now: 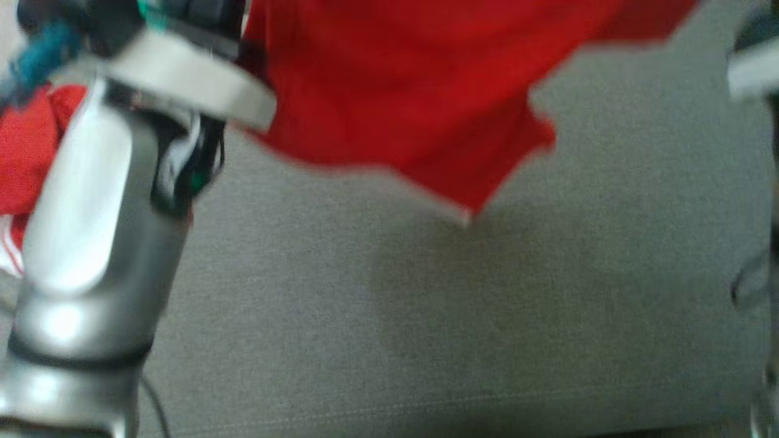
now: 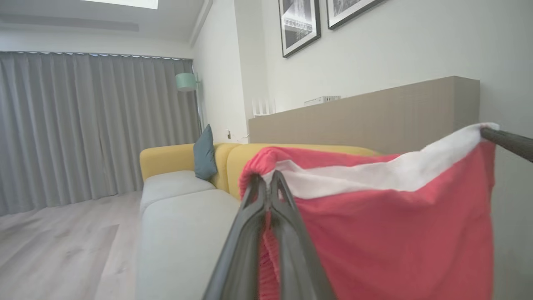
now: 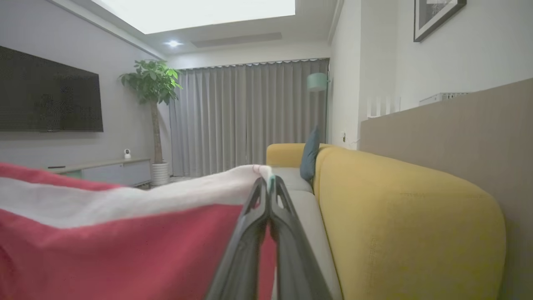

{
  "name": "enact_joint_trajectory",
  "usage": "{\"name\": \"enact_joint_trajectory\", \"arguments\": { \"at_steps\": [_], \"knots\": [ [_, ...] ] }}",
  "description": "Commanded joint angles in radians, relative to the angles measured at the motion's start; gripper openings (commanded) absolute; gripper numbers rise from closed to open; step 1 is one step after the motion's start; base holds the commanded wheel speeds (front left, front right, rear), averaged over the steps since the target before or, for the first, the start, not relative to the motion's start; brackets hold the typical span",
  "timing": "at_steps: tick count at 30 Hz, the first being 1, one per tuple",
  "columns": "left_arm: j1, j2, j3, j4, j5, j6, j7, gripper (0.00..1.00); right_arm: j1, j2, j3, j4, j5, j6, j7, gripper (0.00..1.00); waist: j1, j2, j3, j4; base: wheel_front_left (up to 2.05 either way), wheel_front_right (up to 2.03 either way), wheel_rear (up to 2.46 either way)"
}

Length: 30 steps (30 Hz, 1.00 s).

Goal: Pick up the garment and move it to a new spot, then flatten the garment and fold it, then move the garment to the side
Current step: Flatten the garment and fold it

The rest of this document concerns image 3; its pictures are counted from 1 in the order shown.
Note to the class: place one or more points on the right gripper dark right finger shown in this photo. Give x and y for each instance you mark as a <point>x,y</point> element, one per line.
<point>295,258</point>

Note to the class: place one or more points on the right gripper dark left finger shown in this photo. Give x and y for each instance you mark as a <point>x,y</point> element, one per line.
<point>245,250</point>

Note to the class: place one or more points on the red and white basketball jersey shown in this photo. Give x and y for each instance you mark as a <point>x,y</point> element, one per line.
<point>125,258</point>

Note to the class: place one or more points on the grey sofa seat cushion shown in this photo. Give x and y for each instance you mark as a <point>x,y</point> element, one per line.
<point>293,179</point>
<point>316,233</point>

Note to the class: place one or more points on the teal throw pillow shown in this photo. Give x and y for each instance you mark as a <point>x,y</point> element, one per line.
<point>310,156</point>

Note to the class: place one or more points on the white ribbed plant pot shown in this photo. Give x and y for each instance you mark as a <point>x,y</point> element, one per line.
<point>160,174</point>

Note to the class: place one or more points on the yellow fabric sofa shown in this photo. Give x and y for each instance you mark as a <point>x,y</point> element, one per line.
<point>408,233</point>

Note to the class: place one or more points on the grey pleated curtain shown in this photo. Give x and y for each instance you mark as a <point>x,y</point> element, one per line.
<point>250,121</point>

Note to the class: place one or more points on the low grey television cabinet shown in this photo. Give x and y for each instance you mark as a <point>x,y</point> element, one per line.
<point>116,171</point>

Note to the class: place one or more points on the white slatted rack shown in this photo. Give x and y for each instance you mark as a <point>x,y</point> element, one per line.
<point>383,106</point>

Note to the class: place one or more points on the teal shade floor lamp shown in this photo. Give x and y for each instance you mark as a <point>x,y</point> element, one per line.
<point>317,82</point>

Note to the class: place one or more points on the green leafy indoor tree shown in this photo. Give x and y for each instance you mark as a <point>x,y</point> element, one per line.
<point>152,81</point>

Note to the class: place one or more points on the long ceiling air vent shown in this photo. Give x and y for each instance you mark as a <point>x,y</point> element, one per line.
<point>237,40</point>

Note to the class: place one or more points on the white flat box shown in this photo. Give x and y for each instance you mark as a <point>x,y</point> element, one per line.
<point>441,98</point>

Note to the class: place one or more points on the brown partition panel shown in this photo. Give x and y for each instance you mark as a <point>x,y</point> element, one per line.
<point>479,141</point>

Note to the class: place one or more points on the round ceiling spotlight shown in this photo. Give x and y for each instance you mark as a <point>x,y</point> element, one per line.
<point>173,43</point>

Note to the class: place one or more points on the large bright ceiling light panel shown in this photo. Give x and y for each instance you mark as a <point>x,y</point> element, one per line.
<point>200,12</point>

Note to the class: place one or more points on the black flat screen television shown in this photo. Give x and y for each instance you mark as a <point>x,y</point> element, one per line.
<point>50,91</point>

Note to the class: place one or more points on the small white security camera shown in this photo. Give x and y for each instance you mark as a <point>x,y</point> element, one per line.
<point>127,154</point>

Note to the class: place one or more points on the black framed wall picture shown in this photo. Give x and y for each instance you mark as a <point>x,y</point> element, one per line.
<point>435,14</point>

